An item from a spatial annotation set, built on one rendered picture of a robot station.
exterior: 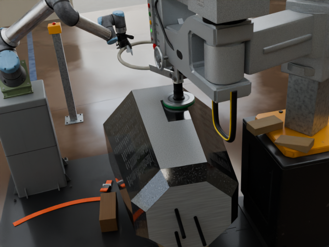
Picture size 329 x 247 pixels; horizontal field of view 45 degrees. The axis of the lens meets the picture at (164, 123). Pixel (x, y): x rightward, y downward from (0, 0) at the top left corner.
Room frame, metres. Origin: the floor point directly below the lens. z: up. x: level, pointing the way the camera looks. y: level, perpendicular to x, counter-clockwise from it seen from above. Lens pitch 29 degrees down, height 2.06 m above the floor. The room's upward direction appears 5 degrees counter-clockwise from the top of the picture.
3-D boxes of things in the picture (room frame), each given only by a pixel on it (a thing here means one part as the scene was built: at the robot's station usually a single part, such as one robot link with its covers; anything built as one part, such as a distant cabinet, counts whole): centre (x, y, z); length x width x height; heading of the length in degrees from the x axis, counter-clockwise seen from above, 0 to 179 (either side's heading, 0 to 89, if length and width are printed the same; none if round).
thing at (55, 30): (3.93, 1.01, 0.54); 0.20 x 0.20 x 1.09; 10
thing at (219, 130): (1.78, -0.31, 1.10); 0.23 x 0.03 x 0.32; 18
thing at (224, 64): (1.79, -0.31, 1.39); 0.19 x 0.19 x 0.20
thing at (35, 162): (2.84, 1.12, 0.43); 0.50 x 0.50 x 0.85; 16
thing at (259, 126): (2.11, -0.62, 0.81); 0.20 x 0.10 x 0.05; 108
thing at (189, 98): (2.41, -0.11, 0.89); 0.21 x 0.21 x 0.01
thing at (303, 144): (1.91, -0.74, 0.80); 0.20 x 0.10 x 0.05; 49
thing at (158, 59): (2.26, -0.03, 1.24); 0.15 x 0.10 x 0.15; 18
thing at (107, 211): (2.27, 0.47, 0.07); 0.30 x 0.12 x 0.12; 4
